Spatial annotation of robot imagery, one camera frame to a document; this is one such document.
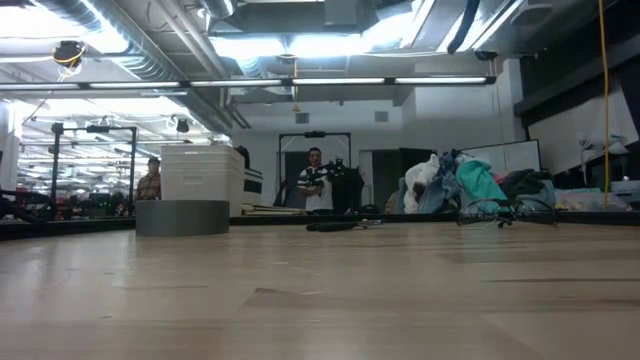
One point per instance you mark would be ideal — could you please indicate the pile of clothes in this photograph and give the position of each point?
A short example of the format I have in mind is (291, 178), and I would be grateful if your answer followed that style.
(477, 182)

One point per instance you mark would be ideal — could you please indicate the background black robot arms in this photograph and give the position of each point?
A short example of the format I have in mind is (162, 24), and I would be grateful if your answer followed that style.
(347, 182)

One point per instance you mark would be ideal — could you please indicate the clear safety glasses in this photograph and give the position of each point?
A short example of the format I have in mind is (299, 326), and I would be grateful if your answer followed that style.
(540, 206)

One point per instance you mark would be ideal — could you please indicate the dark tall cabinet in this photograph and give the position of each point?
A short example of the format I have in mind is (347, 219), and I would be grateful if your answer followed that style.
(390, 180)

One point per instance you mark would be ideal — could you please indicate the person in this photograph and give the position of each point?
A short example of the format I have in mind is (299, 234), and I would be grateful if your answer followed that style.
(320, 195)
(149, 186)

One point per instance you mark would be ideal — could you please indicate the wooden desk with grey legs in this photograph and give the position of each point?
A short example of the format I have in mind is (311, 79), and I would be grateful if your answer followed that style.
(275, 210)

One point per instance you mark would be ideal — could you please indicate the tall black rig frame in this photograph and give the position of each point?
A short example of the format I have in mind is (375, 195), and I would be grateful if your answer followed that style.
(56, 165)

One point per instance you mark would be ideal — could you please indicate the black rig frame with camera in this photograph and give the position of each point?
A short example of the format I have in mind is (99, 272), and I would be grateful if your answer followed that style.
(315, 134)

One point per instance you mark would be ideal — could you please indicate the long LED light bar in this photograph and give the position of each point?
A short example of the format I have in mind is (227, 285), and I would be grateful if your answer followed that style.
(240, 82)

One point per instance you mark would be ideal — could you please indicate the grey duct tape roll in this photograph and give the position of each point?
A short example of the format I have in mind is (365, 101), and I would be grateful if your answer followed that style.
(182, 217)

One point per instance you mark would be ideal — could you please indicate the white box with black stripe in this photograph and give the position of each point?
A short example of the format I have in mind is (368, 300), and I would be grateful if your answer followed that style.
(252, 186)

